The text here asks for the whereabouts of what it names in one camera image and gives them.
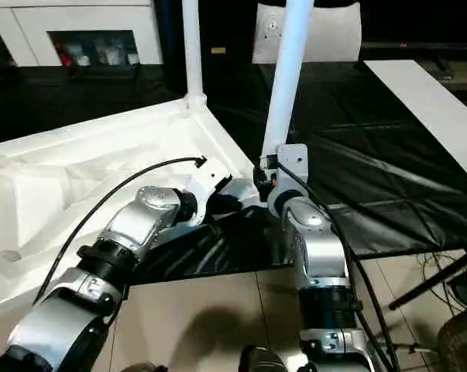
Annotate red bottle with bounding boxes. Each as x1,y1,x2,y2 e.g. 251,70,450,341
57,42,74,67

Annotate brown woven stool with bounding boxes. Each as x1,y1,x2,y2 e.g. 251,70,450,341
437,309,467,372

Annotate dark robot right foot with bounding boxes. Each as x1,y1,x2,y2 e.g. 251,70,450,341
239,346,288,372

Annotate white plastic table leg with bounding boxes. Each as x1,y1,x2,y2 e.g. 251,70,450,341
181,0,208,112
260,0,315,162

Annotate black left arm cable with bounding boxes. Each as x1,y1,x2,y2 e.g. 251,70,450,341
33,155,209,307

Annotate dark low table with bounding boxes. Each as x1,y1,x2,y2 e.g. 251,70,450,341
360,40,467,92

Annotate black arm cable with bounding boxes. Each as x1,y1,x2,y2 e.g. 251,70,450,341
33,155,209,307
277,162,400,372

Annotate black work mat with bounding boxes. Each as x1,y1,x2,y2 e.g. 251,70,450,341
0,60,467,286

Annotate white plastic table top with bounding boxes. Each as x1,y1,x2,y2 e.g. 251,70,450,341
0,95,265,311

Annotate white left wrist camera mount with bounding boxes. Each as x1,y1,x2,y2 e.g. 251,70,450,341
186,157,234,228

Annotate white flat board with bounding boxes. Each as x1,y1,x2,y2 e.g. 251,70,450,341
363,58,467,183

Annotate dark robot left foot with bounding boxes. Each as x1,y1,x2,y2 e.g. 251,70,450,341
120,362,168,372

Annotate grey floor wires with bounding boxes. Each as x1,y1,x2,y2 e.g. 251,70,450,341
418,250,467,322

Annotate dark robot foot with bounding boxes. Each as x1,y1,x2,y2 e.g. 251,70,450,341
239,346,288,372
120,362,168,372

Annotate white glass-door cabinet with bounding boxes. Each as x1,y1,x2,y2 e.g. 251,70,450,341
0,0,164,69

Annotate black stand leg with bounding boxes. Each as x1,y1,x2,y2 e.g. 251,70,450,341
387,255,467,311

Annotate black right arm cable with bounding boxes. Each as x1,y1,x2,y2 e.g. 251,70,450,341
277,162,400,372

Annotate black box with gold label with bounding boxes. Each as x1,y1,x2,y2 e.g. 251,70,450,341
155,0,257,98

